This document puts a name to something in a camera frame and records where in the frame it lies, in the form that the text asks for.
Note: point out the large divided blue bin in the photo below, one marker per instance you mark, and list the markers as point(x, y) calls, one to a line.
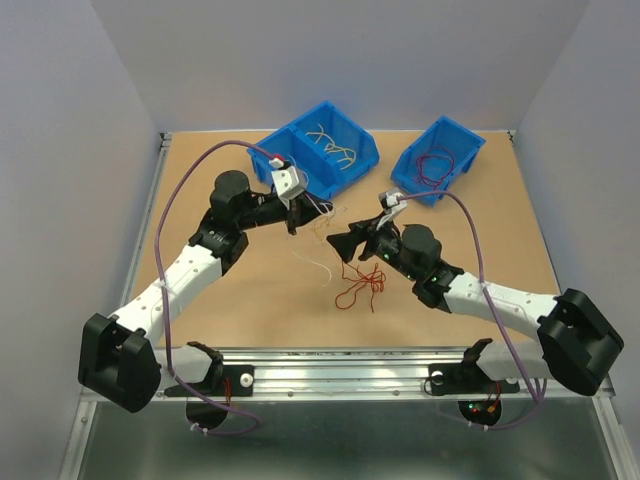
point(332, 150)

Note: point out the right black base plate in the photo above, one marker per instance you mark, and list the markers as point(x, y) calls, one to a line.
point(462, 379)

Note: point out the aluminium mounting rail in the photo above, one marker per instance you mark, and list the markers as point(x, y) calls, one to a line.
point(352, 374)

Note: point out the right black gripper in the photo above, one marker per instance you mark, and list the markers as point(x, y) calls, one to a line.
point(346, 243)

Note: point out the left aluminium side rail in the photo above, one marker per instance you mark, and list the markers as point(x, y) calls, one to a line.
point(85, 412)

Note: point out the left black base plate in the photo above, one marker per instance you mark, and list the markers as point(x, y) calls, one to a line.
point(228, 381)

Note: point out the right aluminium side rail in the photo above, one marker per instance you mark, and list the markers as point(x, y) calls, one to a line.
point(582, 190)

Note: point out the aluminium side rail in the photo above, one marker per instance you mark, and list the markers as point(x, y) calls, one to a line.
point(582, 190)
point(85, 412)

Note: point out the small blue bin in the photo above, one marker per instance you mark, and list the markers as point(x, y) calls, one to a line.
point(436, 159)

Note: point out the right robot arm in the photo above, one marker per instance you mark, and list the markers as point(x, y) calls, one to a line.
point(570, 339)

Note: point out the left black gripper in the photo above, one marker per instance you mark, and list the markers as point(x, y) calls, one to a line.
point(302, 210)

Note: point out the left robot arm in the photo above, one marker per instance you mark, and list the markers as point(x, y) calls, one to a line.
point(117, 355)

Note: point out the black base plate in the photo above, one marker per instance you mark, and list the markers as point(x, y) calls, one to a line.
point(462, 379)
point(228, 381)

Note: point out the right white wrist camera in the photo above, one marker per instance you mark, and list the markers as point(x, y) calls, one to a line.
point(392, 203)

